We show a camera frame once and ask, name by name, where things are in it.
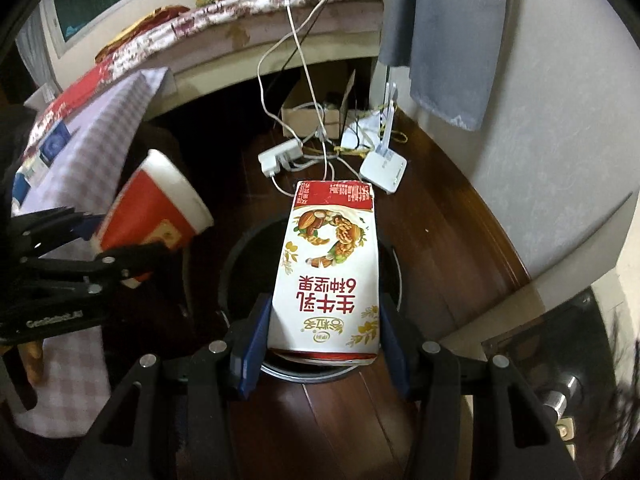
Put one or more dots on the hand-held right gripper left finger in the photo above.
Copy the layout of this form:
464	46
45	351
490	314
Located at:
252	350

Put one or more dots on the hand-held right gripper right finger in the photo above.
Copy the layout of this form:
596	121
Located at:
395	345

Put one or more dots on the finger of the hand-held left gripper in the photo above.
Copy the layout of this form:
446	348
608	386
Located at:
50	227
125	262

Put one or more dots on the red paper cup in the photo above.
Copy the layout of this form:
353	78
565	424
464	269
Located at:
145	220

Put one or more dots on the black plastic bucket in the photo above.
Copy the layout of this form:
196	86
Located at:
250	280

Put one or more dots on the red white milk carton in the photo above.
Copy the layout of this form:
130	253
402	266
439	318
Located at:
325	285

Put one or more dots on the person's left hand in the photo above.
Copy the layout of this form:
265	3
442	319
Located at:
32	360

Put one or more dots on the pink checkered tablecloth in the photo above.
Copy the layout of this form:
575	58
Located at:
100	125

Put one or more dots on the dark cabinet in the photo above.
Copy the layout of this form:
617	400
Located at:
550	335

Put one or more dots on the silver metal knob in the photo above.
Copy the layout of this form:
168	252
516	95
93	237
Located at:
560	397

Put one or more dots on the flat white router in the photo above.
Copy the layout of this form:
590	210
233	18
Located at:
384	170

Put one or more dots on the pale window curtain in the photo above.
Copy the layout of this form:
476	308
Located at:
32	50

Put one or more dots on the white power strip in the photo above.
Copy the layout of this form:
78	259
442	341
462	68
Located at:
280	157

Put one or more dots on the yellow red pillow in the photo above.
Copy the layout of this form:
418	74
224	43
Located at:
145	30

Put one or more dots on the small white box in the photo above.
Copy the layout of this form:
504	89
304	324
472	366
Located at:
362	127

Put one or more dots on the cardboard box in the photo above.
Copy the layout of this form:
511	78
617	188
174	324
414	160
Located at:
305	120

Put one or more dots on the upright white modem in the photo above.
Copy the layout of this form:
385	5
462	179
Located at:
387	110

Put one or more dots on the bed with floral cover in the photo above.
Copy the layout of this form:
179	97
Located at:
225	10

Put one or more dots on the grey patterned curtain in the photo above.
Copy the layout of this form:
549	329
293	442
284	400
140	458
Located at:
440	35

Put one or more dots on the beige bed frame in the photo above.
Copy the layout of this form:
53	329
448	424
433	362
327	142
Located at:
240	67

